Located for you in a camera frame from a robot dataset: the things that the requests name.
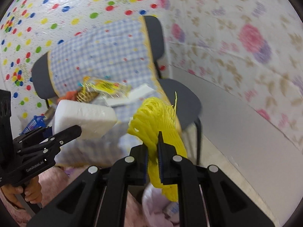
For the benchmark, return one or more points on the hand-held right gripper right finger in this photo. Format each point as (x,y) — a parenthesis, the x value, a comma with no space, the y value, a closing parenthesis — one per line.
(161,165)

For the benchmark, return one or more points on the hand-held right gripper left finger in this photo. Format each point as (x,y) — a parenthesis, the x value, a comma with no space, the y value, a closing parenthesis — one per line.
(144,170)

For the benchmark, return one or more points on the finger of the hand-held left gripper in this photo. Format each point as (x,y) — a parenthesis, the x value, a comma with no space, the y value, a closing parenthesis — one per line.
(68,134)
(33,133)

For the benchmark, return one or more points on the white foam block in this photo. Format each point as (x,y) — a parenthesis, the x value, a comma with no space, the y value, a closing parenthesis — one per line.
(82,115)

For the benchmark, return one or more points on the white plastic bag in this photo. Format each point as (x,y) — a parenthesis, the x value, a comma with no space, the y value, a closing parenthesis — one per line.
(156,205)

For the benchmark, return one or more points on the orange plush toy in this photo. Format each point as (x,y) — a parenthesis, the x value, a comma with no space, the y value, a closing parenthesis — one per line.
(69,95)

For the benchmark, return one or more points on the woven bamboo basket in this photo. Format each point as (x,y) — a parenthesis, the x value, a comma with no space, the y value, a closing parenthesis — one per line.
(84,96)

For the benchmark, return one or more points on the yellow foam fruit net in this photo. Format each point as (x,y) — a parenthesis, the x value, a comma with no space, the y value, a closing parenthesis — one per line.
(151,118)

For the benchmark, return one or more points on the person's left hand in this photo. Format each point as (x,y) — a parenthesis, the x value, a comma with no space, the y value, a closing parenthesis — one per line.
(32,191)

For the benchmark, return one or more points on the blue plastic basket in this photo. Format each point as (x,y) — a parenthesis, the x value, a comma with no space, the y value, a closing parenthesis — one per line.
(33,124)

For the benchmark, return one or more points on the flat white foam piece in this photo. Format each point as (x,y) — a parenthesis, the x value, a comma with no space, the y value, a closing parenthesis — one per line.
(117,102)

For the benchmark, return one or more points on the yellow snack wrapper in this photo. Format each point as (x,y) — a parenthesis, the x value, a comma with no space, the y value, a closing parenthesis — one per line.
(106,85)

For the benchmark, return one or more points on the white flat box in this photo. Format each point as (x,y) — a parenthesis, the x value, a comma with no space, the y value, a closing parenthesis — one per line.
(142,92)

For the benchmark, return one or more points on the blue checkered cloth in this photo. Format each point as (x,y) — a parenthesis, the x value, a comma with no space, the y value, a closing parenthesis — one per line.
(106,52)

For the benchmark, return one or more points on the dark grey office chair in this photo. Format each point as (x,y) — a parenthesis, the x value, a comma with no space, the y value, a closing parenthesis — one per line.
(153,37)

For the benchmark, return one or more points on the pink floral backdrop cloth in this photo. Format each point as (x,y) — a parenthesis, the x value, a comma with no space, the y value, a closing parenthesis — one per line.
(224,16)

